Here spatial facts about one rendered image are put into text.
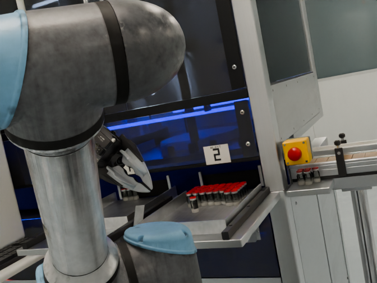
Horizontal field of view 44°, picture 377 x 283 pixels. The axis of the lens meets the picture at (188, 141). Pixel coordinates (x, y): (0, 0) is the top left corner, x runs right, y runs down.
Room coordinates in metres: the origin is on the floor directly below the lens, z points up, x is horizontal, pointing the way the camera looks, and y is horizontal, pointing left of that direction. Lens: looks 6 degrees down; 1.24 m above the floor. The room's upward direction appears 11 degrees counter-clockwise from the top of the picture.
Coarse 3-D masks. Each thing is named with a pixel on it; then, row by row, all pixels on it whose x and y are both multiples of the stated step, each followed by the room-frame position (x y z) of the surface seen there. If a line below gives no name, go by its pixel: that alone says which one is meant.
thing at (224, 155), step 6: (222, 144) 1.48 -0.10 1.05; (204, 150) 1.51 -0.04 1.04; (210, 150) 1.50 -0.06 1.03; (216, 150) 1.49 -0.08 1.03; (222, 150) 1.48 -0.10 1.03; (228, 150) 1.48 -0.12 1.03; (210, 156) 1.50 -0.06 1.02; (216, 156) 1.49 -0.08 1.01; (222, 156) 1.49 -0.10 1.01; (228, 156) 1.48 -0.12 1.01; (210, 162) 1.50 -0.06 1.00; (216, 162) 1.50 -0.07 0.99; (222, 162) 1.49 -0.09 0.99
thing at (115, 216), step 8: (168, 192) 1.60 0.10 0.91; (176, 192) 1.65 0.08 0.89; (104, 200) 1.69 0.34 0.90; (112, 200) 1.73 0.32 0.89; (120, 200) 1.74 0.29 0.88; (128, 200) 1.72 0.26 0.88; (136, 200) 1.69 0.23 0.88; (144, 200) 1.66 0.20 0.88; (152, 200) 1.49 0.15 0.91; (104, 208) 1.66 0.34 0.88; (112, 208) 1.64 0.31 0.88; (120, 208) 1.61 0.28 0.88; (128, 208) 1.59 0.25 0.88; (104, 216) 1.54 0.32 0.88; (112, 216) 1.52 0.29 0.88; (120, 216) 1.36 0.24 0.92; (128, 216) 1.36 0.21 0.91; (112, 224) 1.37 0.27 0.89; (120, 224) 1.36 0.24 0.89
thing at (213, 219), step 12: (252, 192) 1.34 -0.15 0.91; (168, 204) 1.41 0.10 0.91; (180, 204) 1.48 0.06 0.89; (240, 204) 1.23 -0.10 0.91; (156, 216) 1.33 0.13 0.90; (168, 216) 1.38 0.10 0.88; (180, 216) 1.35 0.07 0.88; (192, 216) 1.33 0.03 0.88; (204, 216) 1.30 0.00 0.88; (216, 216) 1.28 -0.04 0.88; (228, 216) 1.14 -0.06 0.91; (192, 228) 1.16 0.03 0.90; (204, 228) 1.15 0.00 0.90; (216, 228) 1.13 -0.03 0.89
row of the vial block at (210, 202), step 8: (192, 192) 1.43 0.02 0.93; (200, 192) 1.41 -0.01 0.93; (208, 192) 1.40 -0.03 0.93; (216, 192) 1.39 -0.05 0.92; (240, 192) 1.37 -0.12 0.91; (200, 200) 1.42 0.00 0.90; (208, 200) 1.40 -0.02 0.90; (216, 200) 1.39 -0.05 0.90; (224, 200) 1.38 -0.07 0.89; (240, 200) 1.36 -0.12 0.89
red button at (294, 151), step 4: (292, 148) 1.36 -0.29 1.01; (296, 148) 1.36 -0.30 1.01; (288, 152) 1.37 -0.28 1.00; (292, 152) 1.36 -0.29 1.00; (296, 152) 1.35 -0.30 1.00; (300, 152) 1.36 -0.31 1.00; (288, 156) 1.37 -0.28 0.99; (292, 156) 1.36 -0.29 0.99; (296, 156) 1.35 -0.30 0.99; (300, 156) 1.35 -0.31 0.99; (292, 160) 1.36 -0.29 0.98; (296, 160) 1.36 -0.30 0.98
